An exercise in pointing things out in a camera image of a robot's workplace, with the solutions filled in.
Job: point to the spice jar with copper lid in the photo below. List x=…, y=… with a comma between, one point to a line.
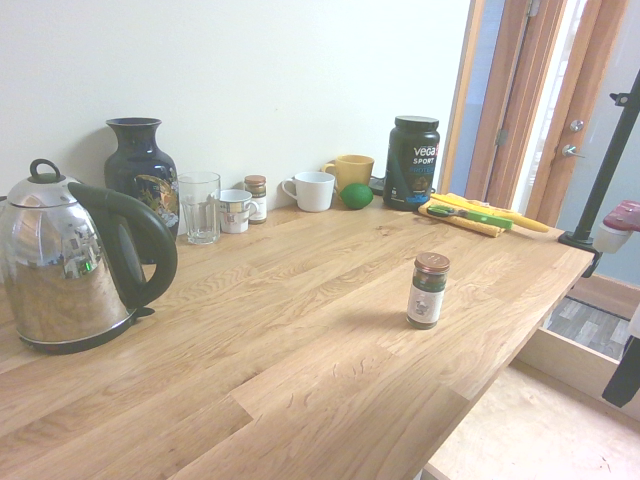
x=256, y=202

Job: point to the black protein powder tub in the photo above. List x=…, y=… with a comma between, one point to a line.
x=407, y=165

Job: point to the green lime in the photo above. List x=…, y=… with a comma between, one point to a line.
x=356, y=196

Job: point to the dark blue floral vase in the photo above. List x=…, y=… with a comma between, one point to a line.
x=135, y=165

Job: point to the small patterned ceramic cup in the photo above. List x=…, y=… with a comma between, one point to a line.
x=232, y=212

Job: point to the wide open wooden drawer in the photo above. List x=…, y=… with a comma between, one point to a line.
x=565, y=360

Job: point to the silver door lock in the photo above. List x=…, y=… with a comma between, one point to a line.
x=577, y=125

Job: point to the seasoning jar with copper lid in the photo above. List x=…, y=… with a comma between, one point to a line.
x=426, y=295

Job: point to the clear drinking glass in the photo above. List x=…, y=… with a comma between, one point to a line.
x=200, y=212

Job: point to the wooden framed glass door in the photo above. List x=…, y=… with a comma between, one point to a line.
x=545, y=75

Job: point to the yellow ceramic mug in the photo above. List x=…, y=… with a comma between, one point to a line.
x=352, y=170

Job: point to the red and white plastic object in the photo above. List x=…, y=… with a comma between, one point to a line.
x=617, y=225

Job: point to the yellow knife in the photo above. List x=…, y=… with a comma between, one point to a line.
x=530, y=223

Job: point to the stainless steel electric kettle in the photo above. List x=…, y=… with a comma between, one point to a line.
x=50, y=260

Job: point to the black camera clamp stand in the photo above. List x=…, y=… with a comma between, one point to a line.
x=607, y=165

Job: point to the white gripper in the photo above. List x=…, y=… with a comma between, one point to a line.
x=636, y=320

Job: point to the white ceramic mug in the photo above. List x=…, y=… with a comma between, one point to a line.
x=315, y=192

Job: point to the yellow folded cloth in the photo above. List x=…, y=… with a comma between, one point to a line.
x=452, y=199

